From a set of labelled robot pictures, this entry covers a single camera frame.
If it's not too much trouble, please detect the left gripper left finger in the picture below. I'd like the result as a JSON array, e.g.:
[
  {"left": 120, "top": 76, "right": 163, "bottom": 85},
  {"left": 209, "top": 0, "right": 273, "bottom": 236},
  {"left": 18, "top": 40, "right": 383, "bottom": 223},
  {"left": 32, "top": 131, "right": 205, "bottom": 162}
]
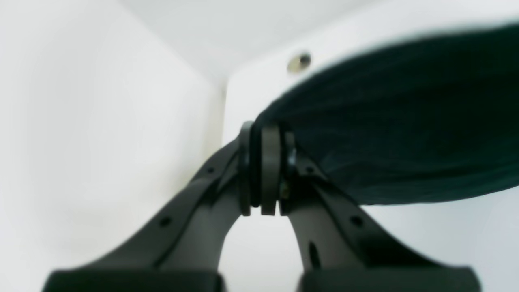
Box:
[{"left": 43, "top": 122, "right": 253, "bottom": 292}]

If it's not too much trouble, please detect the black graphic T-shirt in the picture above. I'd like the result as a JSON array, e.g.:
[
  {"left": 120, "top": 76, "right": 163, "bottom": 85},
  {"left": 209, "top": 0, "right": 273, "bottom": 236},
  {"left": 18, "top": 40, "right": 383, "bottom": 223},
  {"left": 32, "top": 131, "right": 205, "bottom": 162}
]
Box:
[{"left": 252, "top": 24, "right": 519, "bottom": 205}]

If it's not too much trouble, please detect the right table cable grommet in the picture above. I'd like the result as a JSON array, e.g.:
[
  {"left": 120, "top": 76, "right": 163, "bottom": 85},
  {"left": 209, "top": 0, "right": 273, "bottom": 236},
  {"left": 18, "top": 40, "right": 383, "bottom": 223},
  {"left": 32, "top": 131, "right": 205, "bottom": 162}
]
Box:
[{"left": 287, "top": 52, "right": 313, "bottom": 74}]

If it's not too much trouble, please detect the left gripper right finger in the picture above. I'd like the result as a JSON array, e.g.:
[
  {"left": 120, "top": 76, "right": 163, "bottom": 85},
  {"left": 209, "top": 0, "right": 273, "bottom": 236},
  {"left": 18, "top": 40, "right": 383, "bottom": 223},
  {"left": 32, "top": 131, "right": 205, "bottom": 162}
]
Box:
[{"left": 261, "top": 125, "right": 482, "bottom": 292}]

